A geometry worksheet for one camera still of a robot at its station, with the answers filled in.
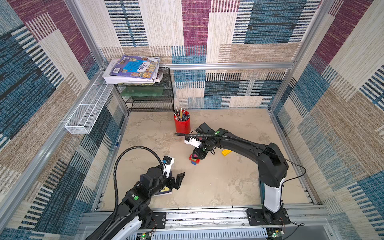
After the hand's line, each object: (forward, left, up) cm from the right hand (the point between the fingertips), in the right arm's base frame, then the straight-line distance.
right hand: (199, 156), depth 88 cm
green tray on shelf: (+38, +36, +18) cm, 55 cm away
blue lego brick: (-2, +3, -5) cm, 6 cm away
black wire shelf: (+36, +26, +15) cm, 47 cm away
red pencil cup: (+22, +10, 0) cm, 25 cm away
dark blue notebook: (-17, +19, -5) cm, 25 cm away
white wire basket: (+4, +54, +28) cm, 61 cm away
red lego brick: (-2, +1, -2) cm, 3 cm away
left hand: (-10, +11, +5) cm, 16 cm away
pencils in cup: (+27, +12, +7) cm, 30 cm away
